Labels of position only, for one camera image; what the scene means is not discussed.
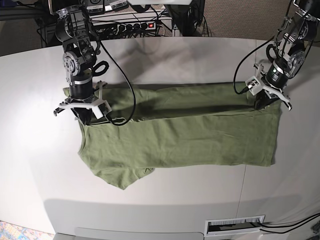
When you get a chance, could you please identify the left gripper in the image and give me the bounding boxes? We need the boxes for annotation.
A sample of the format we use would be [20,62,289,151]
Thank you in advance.
[254,91,279,110]

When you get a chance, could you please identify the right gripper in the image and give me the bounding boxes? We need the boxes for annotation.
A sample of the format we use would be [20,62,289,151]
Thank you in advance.
[73,108,93,125]

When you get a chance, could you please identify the black monitor stand post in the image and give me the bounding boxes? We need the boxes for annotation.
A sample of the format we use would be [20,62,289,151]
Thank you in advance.
[164,0,202,37]

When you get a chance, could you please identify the white power strip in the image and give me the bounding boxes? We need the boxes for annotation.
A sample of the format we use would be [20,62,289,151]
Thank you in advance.
[118,22,157,32]

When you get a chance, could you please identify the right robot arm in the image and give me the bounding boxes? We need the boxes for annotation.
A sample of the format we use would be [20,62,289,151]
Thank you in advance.
[47,0,112,126]

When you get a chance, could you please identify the black cables at grommet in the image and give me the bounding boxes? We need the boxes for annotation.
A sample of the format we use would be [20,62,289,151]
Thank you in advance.
[258,212,320,235]

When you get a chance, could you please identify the table cable grommet box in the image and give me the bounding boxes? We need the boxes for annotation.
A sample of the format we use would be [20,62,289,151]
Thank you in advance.
[204,215,265,237]

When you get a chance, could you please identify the green T-shirt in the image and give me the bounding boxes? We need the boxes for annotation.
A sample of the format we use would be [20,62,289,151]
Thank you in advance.
[78,83,281,190]

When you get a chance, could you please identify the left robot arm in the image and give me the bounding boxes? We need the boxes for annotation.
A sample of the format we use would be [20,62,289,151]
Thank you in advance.
[245,0,320,110]

